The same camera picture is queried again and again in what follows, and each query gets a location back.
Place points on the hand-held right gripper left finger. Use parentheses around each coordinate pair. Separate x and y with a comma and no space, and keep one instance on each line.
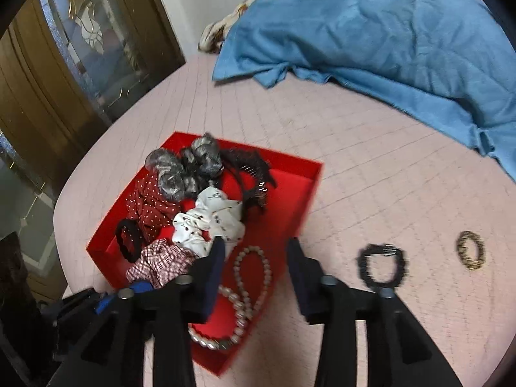
(213,282)

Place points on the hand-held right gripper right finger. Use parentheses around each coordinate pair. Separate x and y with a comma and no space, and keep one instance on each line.
(300,278)

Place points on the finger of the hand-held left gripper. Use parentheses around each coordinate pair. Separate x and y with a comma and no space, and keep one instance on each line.
(141,286)
(104,305)

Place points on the plaid scrunchie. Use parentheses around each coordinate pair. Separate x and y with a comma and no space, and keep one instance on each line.
(161,262)

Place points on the white cherry print scrunchie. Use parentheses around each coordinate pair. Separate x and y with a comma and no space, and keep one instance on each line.
(209,217)

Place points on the red polka dot scrunchie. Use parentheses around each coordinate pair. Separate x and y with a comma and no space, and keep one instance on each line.
(147,201)

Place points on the red box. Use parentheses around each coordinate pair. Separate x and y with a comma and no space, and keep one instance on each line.
(282,193)

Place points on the grey shiny organza scrunchie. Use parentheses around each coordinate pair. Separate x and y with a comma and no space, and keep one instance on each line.
(169,177)

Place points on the black dotted organza scrunchie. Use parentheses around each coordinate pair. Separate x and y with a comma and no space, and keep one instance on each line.
(250,161)

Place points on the black satin thin scrunchie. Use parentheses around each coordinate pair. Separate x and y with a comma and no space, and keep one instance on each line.
(365,270)

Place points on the wooden door with glass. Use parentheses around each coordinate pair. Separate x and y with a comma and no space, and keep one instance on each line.
(60,88)

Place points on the floral cloth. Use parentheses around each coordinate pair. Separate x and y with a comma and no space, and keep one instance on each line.
(213,34)

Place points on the blue blanket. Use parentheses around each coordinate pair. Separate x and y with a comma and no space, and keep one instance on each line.
(363,28)

